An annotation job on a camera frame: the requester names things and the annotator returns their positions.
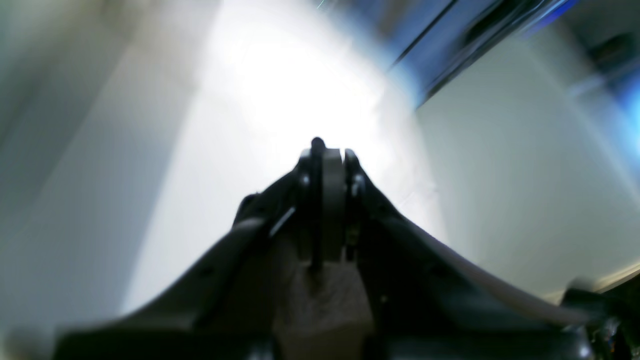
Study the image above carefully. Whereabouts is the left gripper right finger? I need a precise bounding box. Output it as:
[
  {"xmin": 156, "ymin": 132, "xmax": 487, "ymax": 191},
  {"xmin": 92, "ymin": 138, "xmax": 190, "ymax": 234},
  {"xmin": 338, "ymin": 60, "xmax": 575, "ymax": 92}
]
[{"xmin": 322, "ymin": 149, "xmax": 595, "ymax": 360}]

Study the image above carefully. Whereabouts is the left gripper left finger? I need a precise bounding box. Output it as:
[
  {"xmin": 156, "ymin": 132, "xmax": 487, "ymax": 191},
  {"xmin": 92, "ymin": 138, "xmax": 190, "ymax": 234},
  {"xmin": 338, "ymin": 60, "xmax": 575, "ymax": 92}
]
[{"xmin": 55, "ymin": 137, "xmax": 326, "ymax": 360}]

